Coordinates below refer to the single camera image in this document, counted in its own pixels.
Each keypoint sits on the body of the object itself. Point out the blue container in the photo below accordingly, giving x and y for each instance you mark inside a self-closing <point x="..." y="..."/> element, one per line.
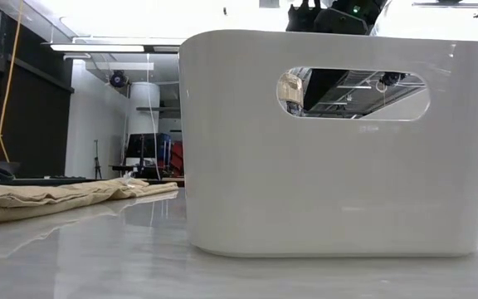
<point x="165" y="149"/>

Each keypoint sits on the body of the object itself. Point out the black table frame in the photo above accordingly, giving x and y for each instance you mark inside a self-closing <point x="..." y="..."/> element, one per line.
<point x="48" y="181"/>

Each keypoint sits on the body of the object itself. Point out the grey wall shelf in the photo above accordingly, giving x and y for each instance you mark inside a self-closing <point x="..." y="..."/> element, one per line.
<point x="158" y="109"/>

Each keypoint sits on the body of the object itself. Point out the thin black tripod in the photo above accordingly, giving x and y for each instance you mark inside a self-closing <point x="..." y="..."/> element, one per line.
<point x="96" y="160"/>

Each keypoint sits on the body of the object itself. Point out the cork-lidded spice jar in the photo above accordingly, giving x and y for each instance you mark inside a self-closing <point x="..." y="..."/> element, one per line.
<point x="291" y="89"/>

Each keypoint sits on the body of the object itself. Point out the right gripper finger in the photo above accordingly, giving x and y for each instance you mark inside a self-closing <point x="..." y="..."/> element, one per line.
<point x="322" y="87"/>

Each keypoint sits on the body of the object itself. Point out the small white tag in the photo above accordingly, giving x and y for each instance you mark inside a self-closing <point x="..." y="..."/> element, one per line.
<point x="128" y="179"/>

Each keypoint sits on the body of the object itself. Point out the black ceiling spotlight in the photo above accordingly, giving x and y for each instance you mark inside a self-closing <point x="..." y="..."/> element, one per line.
<point x="118" y="79"/>
<point x="391" y="77"/>

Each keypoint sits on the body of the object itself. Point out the white plastic bin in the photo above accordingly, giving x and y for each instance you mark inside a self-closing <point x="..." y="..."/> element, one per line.
<point x="305" y="187"/>

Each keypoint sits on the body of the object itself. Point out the ceiling track fixture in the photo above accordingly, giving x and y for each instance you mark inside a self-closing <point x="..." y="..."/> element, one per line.
<point x="446" y="4"/>

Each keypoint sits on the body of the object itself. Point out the white cylindrical column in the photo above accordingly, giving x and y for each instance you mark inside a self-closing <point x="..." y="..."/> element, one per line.
<point x="143" y="108"/>

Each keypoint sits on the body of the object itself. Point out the tan folded cloth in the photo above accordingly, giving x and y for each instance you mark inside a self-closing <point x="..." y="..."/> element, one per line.
<point x="35" y="199"/>

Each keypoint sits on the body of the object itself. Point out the long ceiling light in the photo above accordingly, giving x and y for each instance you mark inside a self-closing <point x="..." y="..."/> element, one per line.
<point x="98" y="48"/>

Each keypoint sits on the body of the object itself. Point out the red equipment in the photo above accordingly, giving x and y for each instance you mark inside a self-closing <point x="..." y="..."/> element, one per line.
<point x="177" y="158"/>

